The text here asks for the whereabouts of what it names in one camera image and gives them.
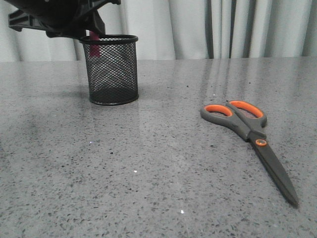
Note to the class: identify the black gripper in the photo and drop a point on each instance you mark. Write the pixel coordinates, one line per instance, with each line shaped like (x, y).
(59, 18)

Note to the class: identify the pink marker pen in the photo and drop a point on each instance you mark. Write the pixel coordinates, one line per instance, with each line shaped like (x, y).
(94, 49)

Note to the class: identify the black mesh pen holder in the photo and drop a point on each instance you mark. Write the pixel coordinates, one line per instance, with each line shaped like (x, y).
(112, 78)

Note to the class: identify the grey orange scissors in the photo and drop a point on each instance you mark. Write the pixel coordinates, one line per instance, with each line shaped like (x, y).
(248, 122)

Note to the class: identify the grey curtain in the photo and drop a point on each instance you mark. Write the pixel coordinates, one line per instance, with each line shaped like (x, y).
(214, 29)

